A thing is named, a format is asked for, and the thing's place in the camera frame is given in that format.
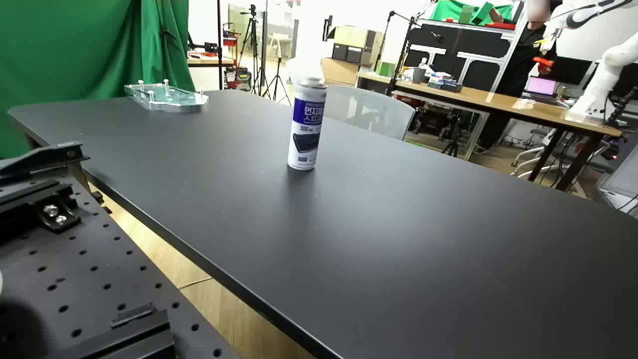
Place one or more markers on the long wooden desk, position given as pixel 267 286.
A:
pixel 505 102

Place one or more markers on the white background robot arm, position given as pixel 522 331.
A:
pixel 598 82

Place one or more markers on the green screen curtain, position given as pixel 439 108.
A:
pixel 80 46

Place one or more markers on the black tripod with camera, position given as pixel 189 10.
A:
pixel 249 32

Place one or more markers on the clear plastic tray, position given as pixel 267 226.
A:
pixel 166 98

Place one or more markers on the small black tripod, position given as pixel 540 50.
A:
pixel 453 136

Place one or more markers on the blue white spray can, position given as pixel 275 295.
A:
pixel 305 130

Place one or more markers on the tall black tripod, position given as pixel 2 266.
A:
pixel 275 82

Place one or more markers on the black metal clamp mount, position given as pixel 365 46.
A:
pixel 36 192

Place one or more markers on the pink box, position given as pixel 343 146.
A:
pixel 540 86

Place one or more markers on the small wooden side table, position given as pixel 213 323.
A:
pixel 209 60

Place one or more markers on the person in black clothes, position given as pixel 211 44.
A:
pixel 524 62

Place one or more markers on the white panel black swoosh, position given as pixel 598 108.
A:
pixel 598 16

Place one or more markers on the black perforated breadboard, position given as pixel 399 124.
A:
pixel 86 280

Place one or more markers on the grey chair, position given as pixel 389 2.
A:
pixel 369 110

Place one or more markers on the black white shelf unit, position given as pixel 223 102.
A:
pixel 459 50

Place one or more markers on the black flat metal bracket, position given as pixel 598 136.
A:
pixel 126 335

